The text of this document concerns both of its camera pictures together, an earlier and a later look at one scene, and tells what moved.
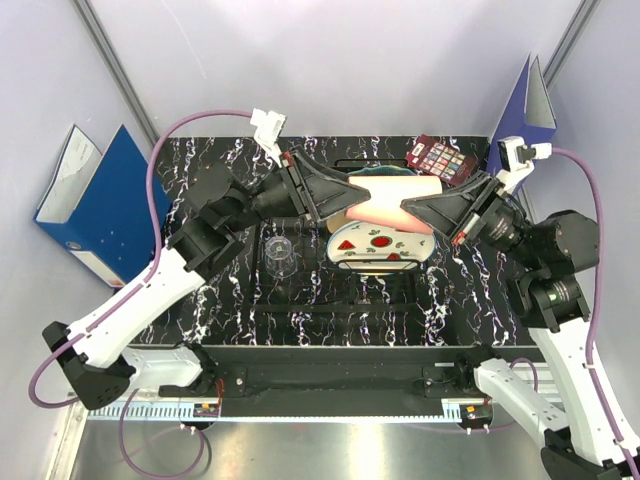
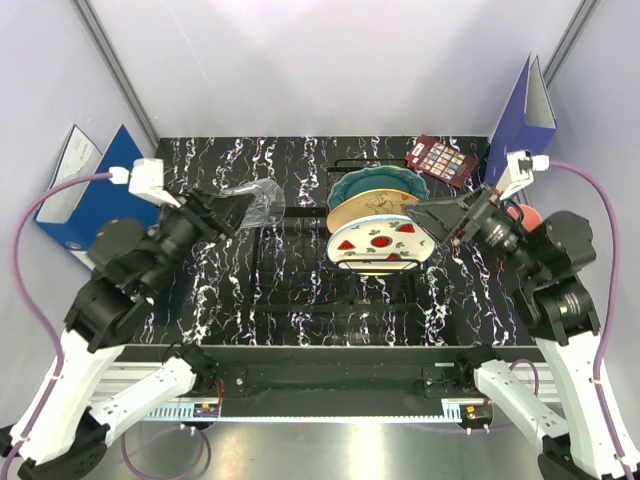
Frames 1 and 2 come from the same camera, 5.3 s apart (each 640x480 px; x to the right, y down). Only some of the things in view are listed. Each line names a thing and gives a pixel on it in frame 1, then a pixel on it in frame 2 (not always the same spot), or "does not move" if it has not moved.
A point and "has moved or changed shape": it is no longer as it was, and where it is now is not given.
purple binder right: (529, 115) does not move
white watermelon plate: (370, 247) does not move
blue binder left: (103, 208) does not move
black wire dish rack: (291, 268) does not move
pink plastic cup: (384, 206) has moved or changed shape
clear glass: (280, 261) has moved or changed shape
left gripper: (329, 193) → (228, 209)
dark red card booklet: (441, 160) does not move
